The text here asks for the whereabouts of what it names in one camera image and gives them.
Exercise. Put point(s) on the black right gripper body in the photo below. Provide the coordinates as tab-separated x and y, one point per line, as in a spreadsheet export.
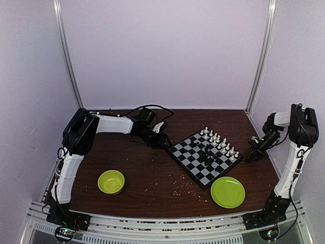
261	147

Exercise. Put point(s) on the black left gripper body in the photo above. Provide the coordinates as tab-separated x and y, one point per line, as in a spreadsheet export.
155	142

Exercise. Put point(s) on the black and grey chessboard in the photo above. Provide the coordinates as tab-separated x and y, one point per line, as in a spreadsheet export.
205	156

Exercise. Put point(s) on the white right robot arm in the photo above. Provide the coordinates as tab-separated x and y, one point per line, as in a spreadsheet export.
302	132

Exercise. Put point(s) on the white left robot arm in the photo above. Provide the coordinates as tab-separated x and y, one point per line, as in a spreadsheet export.
77	141

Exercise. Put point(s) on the green plate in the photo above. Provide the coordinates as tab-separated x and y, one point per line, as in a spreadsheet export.
228	192

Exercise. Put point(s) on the green bowl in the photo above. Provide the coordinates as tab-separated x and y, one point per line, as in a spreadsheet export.
111	182

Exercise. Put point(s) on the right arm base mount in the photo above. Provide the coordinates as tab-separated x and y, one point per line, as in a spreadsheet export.
274	211

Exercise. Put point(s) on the right aluminium corner post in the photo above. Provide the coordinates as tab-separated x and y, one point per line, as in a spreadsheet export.
266	45

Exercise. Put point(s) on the aluminium corner post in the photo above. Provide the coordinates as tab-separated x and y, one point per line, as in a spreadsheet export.
66	53
266	45

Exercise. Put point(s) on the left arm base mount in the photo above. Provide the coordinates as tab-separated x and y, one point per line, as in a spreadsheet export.
60	214

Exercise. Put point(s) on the left aluminium corner post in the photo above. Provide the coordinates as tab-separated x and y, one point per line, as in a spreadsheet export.
66	53

